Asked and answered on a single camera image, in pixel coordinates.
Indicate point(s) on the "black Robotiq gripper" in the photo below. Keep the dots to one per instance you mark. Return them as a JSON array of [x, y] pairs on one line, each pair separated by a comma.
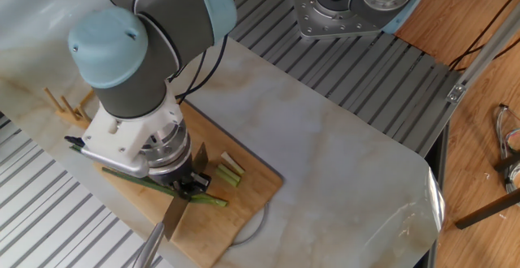
[[175, 167]]

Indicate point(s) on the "steel kitchen knife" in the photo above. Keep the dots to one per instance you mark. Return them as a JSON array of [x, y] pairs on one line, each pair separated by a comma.
[[180, 211]]

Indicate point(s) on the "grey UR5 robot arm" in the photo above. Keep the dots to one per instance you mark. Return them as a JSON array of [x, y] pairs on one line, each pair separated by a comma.
[[154, 16]]

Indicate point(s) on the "green garlic stalk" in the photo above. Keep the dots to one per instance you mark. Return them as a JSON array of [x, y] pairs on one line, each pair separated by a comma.
[[210, 198]]

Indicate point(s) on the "short green garlic piece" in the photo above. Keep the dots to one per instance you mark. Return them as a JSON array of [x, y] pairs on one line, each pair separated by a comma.
[[227, 179]]

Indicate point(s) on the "bamboo cutting board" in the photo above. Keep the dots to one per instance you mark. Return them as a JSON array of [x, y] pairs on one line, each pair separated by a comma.
[[236, 219]]

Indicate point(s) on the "wooden slotted rack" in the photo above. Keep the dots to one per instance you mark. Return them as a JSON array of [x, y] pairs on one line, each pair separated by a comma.
[[73, 110]]

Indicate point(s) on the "white marble pattern mat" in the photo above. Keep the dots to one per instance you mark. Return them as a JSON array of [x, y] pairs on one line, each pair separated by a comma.
[[341, 170]]

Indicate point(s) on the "black bar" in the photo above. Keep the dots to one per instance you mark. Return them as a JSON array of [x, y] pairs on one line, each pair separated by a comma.
[[487, 211]]

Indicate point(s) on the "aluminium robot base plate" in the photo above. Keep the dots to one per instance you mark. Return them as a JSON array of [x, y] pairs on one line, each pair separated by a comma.
[[341, 24]]

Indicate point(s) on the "aluminium frame post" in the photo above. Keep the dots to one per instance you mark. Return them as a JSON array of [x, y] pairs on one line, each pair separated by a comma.
[[487, 57]]

